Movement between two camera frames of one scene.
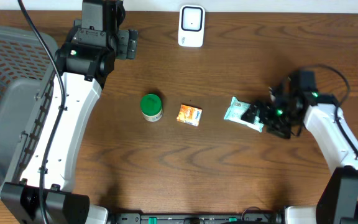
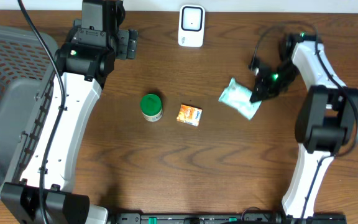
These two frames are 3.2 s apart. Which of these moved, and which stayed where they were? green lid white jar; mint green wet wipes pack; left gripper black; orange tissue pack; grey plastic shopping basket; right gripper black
Moved: mint green wet wipes pack; right gripper black
Stayed: green lid white jar; grey plastic shopping basket; left gripper black; orange tissue pack
